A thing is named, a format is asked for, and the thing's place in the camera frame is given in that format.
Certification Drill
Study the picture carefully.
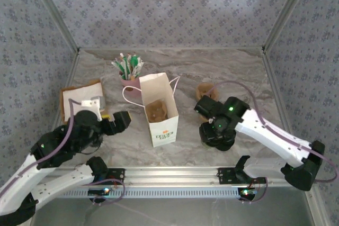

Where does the wrapped green straw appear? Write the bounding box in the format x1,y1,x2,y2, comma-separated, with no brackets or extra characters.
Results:
132,61,145,79
126,53,133,80
119,52,130,80
131,55,141,78
110,60,127,76

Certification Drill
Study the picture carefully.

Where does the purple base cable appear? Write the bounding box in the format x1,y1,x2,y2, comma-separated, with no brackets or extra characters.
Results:
239,177,269,205
91,177,126,207

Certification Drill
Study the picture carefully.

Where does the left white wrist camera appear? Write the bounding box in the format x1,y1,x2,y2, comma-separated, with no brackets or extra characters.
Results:
81,96,106,121

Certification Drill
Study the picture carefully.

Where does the white paper takeout bag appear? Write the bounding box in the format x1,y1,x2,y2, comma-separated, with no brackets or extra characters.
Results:
122,73,181,148

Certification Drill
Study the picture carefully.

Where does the pink straw holder cup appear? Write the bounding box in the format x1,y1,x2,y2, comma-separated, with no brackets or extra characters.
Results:
121,76,142,98

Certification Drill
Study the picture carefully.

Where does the aluminium frame leg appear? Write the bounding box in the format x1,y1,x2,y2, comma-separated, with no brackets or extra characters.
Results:
303,190,331,226

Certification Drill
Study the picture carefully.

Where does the brown napkin tray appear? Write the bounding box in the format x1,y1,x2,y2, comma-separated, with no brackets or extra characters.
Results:
59,78,106,125

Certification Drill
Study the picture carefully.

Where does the aluminium mounting rail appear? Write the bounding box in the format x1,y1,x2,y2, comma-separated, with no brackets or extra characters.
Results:
28,166,317,187

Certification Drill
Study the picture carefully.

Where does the cardboard cup carrier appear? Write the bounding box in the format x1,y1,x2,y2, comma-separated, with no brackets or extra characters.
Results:
145,100,168,123

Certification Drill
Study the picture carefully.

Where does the slotted grey cable duct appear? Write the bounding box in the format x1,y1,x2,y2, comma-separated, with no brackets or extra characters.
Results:
38,186,256,200

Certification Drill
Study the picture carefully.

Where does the small LED circuit board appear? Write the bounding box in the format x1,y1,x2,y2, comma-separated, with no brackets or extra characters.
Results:
238,187,258,201
88,188,111,196

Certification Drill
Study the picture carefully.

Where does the aluminium frame post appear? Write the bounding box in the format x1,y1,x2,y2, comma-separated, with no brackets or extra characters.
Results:
26,0,81,55
262,0,316,55

